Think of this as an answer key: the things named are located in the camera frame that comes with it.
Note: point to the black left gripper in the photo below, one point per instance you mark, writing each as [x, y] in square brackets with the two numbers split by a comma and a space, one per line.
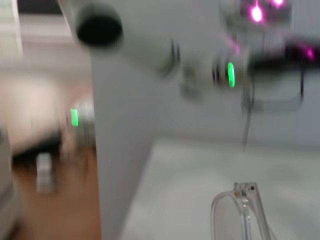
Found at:
[287, 58]

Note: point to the clear white glasses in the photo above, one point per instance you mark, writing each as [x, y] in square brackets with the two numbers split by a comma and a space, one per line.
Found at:
[246, 200]

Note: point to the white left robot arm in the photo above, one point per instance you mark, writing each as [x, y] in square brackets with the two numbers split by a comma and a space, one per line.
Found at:
[145, 52]

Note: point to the silver device with green light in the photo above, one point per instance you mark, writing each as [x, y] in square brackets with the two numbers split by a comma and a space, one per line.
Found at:
[86, 117]

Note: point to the small white box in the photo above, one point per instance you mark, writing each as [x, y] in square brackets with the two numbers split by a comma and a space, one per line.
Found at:
[45, 172]

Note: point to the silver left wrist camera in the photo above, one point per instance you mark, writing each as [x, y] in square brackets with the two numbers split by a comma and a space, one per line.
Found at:
[255, 13]

